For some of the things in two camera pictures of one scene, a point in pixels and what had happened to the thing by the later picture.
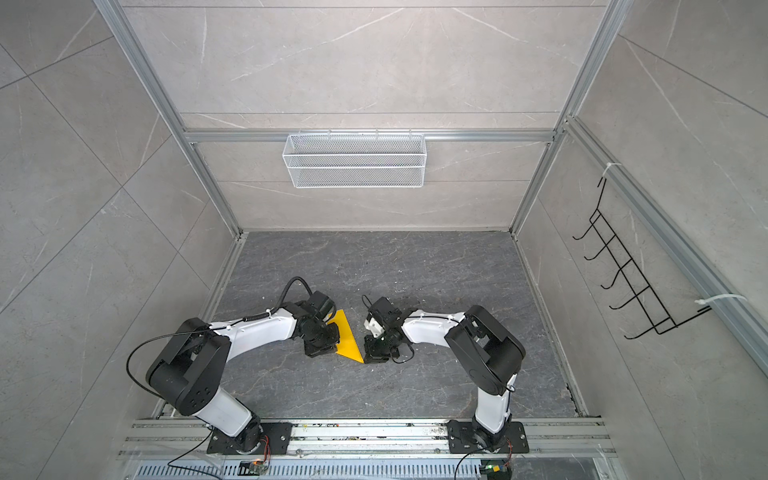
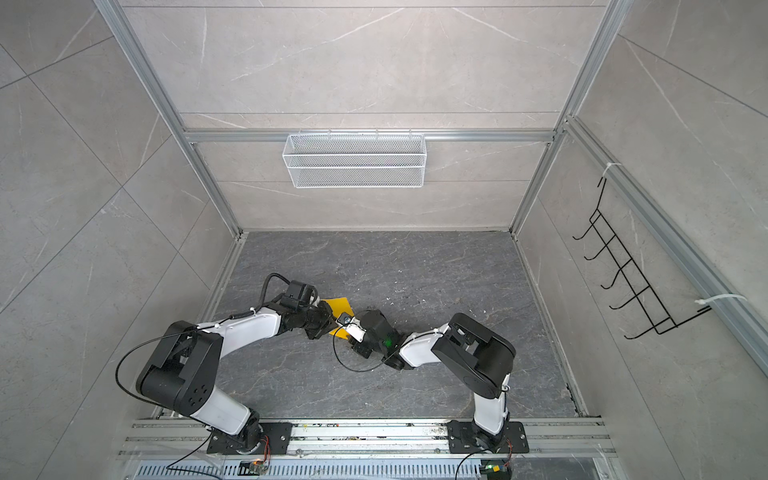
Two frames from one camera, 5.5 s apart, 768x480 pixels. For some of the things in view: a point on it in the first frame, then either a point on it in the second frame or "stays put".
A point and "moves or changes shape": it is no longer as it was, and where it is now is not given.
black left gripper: [316, 350] → [329, 322]
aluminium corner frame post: [148, 78] stays put
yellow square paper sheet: [348, 344] moves or changes shape
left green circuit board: [254, 467] stays put
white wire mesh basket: [355, 160] stays put
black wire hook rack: [660, 319] stays put
